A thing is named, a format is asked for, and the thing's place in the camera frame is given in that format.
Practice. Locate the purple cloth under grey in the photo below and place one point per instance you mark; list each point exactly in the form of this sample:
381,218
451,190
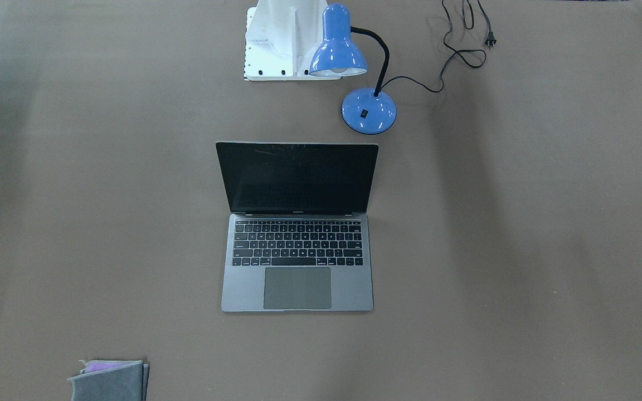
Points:
99,365

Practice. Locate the grey laptop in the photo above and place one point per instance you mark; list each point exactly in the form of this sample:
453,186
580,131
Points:
298,234

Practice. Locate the blue desk lamp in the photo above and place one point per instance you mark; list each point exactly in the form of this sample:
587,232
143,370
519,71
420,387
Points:
369,111

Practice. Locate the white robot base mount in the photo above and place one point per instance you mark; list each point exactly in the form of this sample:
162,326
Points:
281,39

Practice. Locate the folded grey cloth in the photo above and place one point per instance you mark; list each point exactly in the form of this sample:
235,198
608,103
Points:
128,382

